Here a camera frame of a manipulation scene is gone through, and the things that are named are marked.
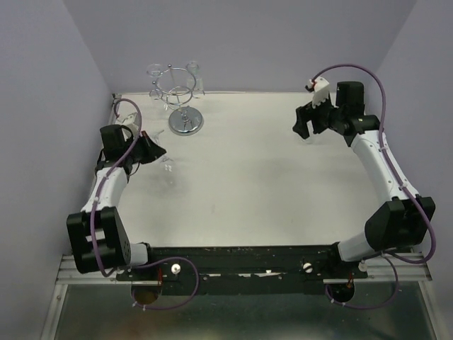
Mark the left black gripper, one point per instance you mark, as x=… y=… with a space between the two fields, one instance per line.
x=153 y=151

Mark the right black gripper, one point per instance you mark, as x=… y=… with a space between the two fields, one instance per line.
x=306 y=112

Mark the tall stemmed wine glass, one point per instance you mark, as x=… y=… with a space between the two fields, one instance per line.
x=168 y=167

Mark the short textured wine glass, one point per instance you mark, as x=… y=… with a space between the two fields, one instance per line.
x=310 y=140

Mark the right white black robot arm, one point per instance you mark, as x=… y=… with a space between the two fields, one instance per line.
x=400 y=221

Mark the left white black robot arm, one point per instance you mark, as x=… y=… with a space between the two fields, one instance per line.
x=97 y=235

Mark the chrome wine glass rack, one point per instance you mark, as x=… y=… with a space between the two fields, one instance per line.
x=182 y=102

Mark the back left wine glass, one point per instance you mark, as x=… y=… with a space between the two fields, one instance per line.
x=154 y=71

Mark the back right textured glass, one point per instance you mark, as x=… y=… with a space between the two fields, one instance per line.
x=194 y=80

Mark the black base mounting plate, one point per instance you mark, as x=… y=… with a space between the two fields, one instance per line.
x=244 y=270

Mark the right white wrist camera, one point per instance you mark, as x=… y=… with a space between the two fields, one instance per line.
x=319 y=88

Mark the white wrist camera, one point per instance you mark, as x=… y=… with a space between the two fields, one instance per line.
x=132 y=121
x=319 y=88

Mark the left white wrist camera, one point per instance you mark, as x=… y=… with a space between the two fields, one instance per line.
x=132 y=121

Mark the aluminium rail frame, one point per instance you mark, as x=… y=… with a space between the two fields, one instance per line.
x=216 y=221

